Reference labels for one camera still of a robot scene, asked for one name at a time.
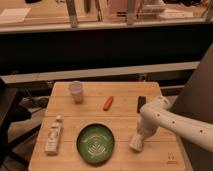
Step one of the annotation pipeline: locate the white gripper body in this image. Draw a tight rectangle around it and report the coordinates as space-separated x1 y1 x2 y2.
137 127 155 142

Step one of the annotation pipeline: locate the white sponge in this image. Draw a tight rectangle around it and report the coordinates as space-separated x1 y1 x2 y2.
130 134 144 152

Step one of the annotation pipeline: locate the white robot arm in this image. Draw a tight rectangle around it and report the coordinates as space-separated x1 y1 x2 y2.
139 96 213 152

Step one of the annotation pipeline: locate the green ceramic bowl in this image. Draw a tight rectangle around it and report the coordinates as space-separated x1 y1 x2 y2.
76 123 115 164

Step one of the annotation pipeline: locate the black rectangular block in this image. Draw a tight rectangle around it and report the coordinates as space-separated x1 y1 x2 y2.
137 96 146 113

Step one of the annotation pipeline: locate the orange carrot toy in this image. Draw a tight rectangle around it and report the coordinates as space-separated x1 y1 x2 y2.
103 96 114 111

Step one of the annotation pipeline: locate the wooden table board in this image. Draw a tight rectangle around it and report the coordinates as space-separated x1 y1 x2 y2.
29 82 186 171

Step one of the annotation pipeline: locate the white tube bottle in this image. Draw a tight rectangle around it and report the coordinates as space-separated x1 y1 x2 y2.
44 115 62 155

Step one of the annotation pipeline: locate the dark chair at left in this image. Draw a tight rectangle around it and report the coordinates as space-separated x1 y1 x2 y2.
0 77 41 167

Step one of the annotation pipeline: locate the white paper sheet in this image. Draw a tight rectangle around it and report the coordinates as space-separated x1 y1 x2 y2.
0 8 30 24

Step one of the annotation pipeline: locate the metal frame post right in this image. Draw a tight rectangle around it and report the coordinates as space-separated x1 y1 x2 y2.
126 0 136 25

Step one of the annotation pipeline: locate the metal frame post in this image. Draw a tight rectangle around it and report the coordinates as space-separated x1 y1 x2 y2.
66 0 78 28
126 0 136 25

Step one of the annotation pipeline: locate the metal frame post left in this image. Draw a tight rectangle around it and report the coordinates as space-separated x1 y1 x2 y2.
66 0 78 28

